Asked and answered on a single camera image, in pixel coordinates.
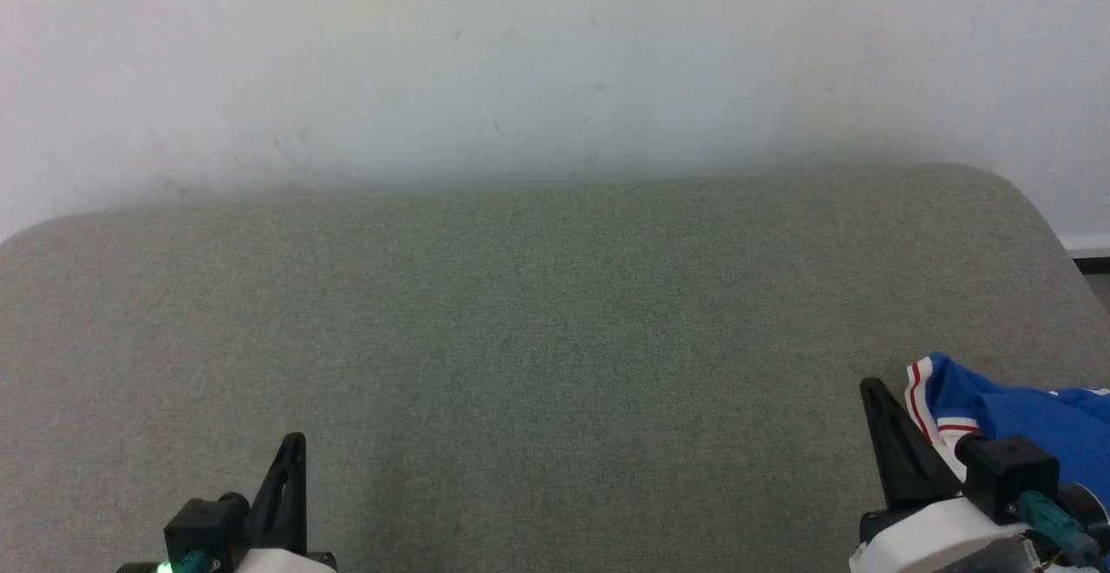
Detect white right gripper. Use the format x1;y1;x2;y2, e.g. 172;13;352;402
849;376;1110;573

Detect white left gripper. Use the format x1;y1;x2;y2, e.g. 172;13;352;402
116;432;338;573

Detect blue and white sports garment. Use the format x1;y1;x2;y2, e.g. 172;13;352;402
904;351;1110;515

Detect grey-green fabric sofa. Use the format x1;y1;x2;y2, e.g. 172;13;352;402
0;163;1110;573

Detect white wall baseboard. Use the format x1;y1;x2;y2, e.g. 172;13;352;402
1061;234;1110;260

